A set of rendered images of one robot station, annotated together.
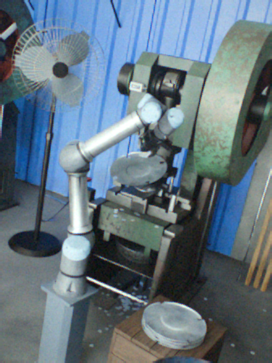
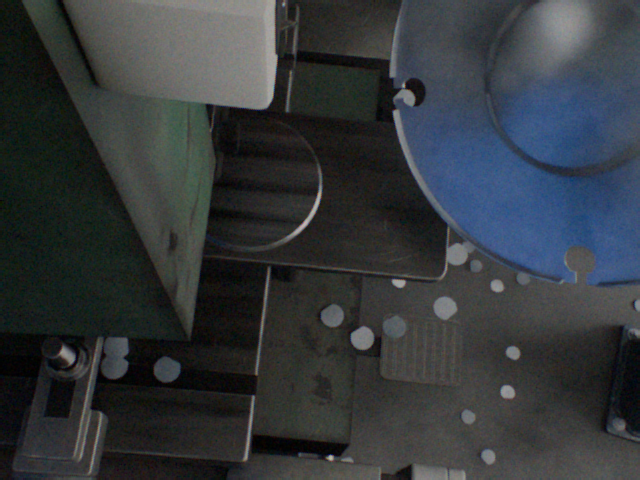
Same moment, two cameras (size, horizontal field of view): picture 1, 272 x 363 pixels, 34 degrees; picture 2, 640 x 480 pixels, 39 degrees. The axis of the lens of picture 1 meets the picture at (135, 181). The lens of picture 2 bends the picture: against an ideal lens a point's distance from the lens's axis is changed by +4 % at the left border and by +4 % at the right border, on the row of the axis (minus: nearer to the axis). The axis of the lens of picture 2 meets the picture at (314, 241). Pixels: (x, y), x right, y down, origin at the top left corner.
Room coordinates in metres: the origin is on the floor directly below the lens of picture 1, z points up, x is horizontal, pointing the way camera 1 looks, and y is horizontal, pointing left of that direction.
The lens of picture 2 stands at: (2.43, 0.21, 1.48)
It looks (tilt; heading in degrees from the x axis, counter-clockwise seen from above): 72 degrees down; 245
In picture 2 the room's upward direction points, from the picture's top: 7 degrees clockwise
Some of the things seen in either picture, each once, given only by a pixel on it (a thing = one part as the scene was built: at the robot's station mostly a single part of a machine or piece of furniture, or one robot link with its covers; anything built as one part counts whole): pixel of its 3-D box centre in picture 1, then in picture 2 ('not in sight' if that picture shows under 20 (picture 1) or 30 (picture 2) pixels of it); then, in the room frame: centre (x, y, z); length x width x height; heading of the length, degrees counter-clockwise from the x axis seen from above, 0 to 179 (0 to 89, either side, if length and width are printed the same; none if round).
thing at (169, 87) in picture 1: (171, 100); not in sight; (2.49, -0.11, 1.27); 0.21 x 0.12 x 0.34; 157
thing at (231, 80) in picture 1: (237, 102); not in sight; (2.45, -0.46, 1.33); 1.03 x 0.28 x 0.82; 157
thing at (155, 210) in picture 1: (150, 200); (120, 208); (2.49, -0.11, 0.68); 0.45 x 0.30 x 0.06; 67
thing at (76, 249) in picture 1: (75, 254); not in sight; (1.76, 0.20, 0.62); 0.13 x 0.12 x 0.14; 0
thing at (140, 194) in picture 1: (139, 200); (303, 212); (2.33, -0.04, 0.72); 0.25 x 0.14 x 0.14; 157
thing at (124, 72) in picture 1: (134, 83); not in sight; (2.60, 0.11, 1.31); 0.22 x 0.12 x 0.22; 157
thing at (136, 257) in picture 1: (141, 247); not in sight; (2.49, -0.11, 0.36); 0.34 x 0.34 x 0.10
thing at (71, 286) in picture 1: (71, 278); not in sight; (1.75, 0.20, 0.50); 0.15 x 0.15 x 0.10
